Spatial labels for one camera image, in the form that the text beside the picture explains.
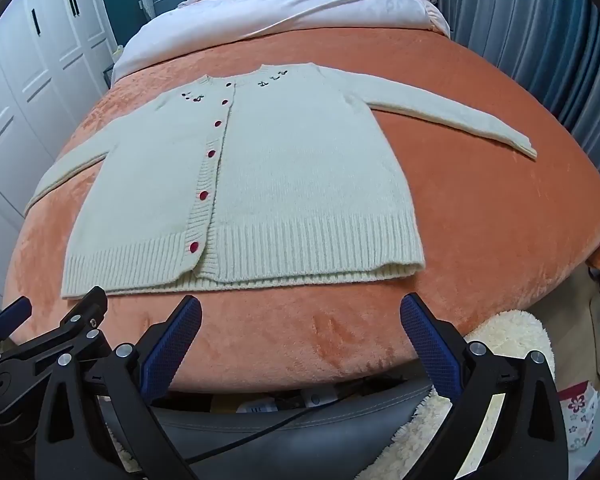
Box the cream knit cardigan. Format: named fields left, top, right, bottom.
left=24, top=63, right=538, bottom=298

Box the black cable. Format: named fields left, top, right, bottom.
left=182, top=402, right=333, bottom=465

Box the white wardrobe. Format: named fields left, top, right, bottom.
left=0, top=0, right=126, bottom=306

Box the white duvet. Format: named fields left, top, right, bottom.
left=111, top=0, right=451, bottom=83

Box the grey leather chair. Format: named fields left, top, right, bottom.
left=100, top=375, right=436, bottom=480

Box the orange plush blanket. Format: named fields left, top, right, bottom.
left=2, top=27, right=600, bottom=393

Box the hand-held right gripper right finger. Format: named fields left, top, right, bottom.
left=400, top=294, right=568, bottom=480

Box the dark bedside table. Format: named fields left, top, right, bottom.
left=102, top=45, right=127, bottom=92

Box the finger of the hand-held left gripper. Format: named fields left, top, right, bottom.
left=0, top=296, right=33, bottom=346
left=0, top=286, right=108, bottom=386

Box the white blue packet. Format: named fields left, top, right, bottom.
left=236, top=398, right=277, bottom=414

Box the floral paper bag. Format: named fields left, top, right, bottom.
left=559, top=380, right=600, bottom=453

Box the blue-grey curtain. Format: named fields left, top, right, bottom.
left=435, top=0, right=600, bottom=241

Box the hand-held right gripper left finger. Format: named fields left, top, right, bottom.
left=34, top=296, right=203, bottom=480

